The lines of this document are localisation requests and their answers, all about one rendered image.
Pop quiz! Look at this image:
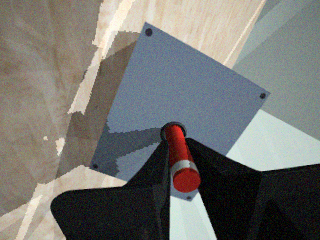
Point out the blue-grey square panel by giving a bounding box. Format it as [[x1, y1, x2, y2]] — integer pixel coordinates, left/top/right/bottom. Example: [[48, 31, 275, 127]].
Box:
[[88, 22, 271, 182]]

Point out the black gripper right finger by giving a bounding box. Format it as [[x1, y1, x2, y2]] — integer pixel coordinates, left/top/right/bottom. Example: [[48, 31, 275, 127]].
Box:
[[185, 138, 320, 240]]

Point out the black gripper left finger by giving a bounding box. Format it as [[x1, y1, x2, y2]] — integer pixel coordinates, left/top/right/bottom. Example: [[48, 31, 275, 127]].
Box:
[[50, 140, 171, 240]]

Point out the red peg with white band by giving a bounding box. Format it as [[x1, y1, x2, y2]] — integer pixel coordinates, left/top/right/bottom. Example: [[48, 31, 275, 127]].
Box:
[[165, 125, 200, 193]]

